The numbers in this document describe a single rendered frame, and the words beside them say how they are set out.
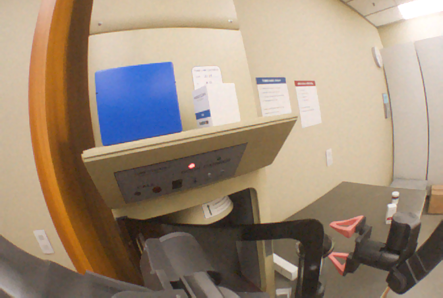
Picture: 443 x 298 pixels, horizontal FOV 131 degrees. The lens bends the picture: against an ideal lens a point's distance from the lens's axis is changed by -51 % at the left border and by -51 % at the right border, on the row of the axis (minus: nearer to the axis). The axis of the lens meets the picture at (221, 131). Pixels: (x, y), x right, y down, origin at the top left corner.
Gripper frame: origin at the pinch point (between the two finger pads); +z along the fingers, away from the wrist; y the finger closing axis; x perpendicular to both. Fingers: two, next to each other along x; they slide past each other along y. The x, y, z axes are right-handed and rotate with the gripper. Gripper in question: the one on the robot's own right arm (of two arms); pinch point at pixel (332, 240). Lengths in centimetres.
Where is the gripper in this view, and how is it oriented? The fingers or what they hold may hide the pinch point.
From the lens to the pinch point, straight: 52.5
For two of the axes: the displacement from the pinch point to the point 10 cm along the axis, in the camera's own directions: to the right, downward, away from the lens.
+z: -4.5, 0.3, 8.9
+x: -8.8, 1.8, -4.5
